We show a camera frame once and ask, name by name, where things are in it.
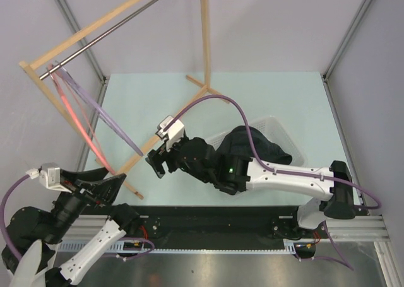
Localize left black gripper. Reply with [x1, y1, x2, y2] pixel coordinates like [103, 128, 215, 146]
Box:
[45, 165, 127, 242]

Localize pink plastic hanger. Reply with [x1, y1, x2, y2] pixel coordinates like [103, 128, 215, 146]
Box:
[50, 73, 116, 175]

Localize dark navy shorts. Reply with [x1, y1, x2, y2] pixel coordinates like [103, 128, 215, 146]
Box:
[217, 125, 293, 167]

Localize lilac plastic hanger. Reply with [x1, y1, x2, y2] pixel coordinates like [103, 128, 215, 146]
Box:
[56, 67, 143, 156]

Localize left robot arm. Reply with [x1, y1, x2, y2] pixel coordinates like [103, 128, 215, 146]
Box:
[1, 163, 140, 286]

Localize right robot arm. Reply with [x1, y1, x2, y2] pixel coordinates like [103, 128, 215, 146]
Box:
[146, 136, 356, 237]

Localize metal hanging rod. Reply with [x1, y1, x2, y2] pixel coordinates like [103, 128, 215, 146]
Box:
[30, 0, 159, 73]

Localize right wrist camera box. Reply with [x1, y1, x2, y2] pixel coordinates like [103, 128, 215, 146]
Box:
[155, 115, 185, 152]

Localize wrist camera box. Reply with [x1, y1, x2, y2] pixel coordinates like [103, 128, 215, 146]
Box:
[25, 163, 71, 192]
[155, 115, 185, 152]

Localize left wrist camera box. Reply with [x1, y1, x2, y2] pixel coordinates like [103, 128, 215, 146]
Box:
[25, 163, 71, 192]

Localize white cable duct strip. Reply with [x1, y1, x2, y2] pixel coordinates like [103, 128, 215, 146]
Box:
[58, 240, 316, 255]

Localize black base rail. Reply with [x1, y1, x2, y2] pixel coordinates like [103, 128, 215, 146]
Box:
[75, 204, 370, 250]

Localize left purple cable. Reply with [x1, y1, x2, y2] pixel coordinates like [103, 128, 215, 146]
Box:
[0, 167, 42, 262]

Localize wooden clothes rack frame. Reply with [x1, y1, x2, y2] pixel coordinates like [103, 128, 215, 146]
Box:
[18, 0, 237, 201]

